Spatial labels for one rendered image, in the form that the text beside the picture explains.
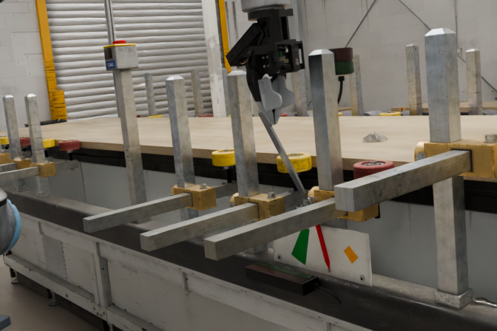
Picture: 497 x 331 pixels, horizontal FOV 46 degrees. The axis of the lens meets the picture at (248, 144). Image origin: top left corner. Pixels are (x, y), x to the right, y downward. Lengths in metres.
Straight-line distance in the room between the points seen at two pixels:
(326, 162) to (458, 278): 0.31
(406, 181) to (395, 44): 9.35
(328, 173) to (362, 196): 0.40
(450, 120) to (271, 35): 0.35
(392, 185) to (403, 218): 0.54
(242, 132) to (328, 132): 0.25
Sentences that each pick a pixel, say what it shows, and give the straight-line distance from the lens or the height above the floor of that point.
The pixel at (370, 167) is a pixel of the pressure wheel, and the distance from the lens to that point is 1.14.
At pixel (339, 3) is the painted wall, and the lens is 10.93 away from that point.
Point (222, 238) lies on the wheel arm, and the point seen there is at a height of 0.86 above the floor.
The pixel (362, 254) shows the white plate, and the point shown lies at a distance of 1.10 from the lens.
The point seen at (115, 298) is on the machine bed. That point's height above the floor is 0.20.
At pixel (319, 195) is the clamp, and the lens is 1.14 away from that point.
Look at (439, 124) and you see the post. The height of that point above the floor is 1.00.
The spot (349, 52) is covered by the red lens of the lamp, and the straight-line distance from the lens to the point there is 1.14.
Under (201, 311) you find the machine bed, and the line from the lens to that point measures 2.07.
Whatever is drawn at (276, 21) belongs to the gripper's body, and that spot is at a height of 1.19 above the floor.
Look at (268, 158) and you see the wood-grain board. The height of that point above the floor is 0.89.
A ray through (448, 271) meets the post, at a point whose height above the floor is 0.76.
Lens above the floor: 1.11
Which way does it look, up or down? 7 degrees down
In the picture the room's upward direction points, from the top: 6 degrees counter-clockwise
